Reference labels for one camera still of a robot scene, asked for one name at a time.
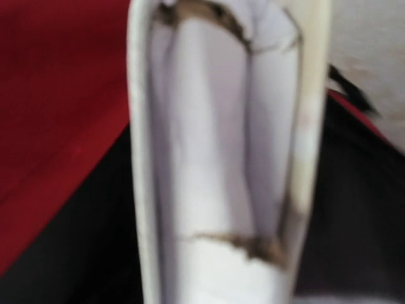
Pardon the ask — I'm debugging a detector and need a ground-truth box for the white book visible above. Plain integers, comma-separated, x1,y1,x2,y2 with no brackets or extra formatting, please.
127,1,332,303

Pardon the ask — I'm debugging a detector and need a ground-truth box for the red student backpack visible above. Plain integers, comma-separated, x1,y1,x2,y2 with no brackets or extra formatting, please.
1,1,404,303

